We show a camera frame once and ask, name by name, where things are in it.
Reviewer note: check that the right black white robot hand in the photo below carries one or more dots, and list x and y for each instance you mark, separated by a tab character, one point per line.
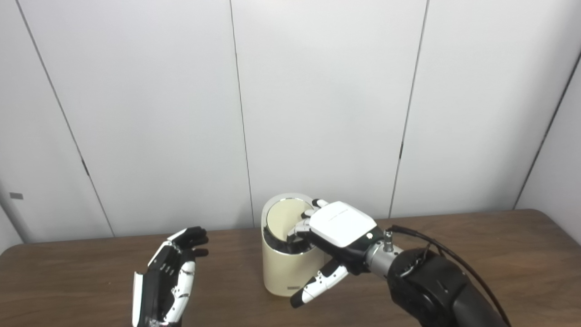
342	222

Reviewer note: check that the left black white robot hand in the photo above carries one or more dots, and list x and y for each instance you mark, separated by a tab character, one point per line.
154	290

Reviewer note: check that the cream-colored lidded bin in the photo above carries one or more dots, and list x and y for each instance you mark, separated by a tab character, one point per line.
283	270

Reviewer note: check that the small grey wall tag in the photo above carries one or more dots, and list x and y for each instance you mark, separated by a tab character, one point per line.
16	196

